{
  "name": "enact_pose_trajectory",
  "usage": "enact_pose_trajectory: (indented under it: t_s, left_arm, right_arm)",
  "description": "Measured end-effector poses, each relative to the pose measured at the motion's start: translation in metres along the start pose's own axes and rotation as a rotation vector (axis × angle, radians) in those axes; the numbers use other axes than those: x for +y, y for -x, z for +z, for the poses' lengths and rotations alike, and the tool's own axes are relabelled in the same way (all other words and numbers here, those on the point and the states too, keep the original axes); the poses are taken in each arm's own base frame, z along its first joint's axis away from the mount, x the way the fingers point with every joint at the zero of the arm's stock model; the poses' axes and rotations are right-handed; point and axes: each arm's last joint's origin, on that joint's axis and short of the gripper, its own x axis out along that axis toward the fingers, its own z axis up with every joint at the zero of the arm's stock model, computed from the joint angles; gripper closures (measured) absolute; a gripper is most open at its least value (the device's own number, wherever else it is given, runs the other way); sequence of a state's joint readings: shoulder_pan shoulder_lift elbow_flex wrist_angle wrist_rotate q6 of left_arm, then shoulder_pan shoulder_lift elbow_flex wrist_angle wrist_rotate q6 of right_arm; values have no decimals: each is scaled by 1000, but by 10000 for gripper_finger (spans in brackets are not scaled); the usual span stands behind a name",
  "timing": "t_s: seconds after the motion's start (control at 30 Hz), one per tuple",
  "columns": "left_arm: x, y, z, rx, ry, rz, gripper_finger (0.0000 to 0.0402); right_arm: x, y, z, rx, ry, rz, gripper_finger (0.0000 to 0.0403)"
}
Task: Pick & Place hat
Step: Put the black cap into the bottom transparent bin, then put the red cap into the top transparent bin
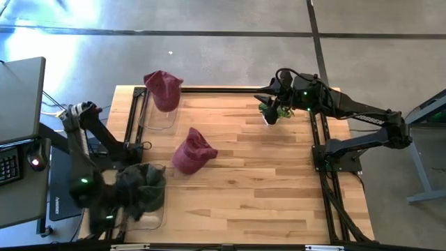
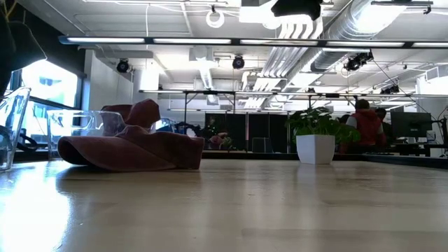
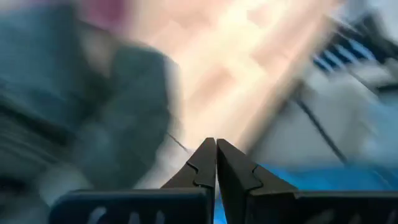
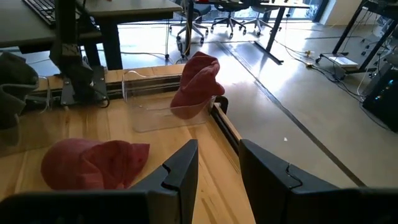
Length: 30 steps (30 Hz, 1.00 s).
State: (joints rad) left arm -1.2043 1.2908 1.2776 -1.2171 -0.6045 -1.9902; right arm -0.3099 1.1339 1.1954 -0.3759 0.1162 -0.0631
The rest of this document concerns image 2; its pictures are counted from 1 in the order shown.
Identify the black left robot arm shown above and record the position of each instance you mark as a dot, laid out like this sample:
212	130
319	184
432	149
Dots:
17	52

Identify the black ceiling spotlight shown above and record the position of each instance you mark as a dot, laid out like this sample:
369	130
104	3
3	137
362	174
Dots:
238	62
122	66

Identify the black ceiling light cluster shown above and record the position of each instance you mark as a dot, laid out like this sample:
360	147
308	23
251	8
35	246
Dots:
357	62

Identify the long linear ceiling light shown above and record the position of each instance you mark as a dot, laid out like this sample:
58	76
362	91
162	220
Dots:
192	41

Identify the person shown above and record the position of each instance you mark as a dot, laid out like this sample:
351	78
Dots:
381	113
367	126

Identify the green plant in white pot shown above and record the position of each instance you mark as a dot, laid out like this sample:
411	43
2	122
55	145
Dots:
315	148

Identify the black computer monitor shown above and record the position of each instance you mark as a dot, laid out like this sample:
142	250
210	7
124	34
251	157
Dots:
411	124

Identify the black office desk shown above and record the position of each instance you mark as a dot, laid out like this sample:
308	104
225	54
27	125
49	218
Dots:
413	146

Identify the clear plastic bin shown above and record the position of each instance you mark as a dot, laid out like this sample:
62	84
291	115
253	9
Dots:
70	126
14	105

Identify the silver ventilation duct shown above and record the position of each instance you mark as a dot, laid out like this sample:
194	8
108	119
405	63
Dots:
350	24

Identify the black metal rack frame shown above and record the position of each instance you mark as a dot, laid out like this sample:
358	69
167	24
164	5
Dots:
210	92

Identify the black aluminium table frame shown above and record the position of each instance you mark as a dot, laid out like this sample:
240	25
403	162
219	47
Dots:
245	154

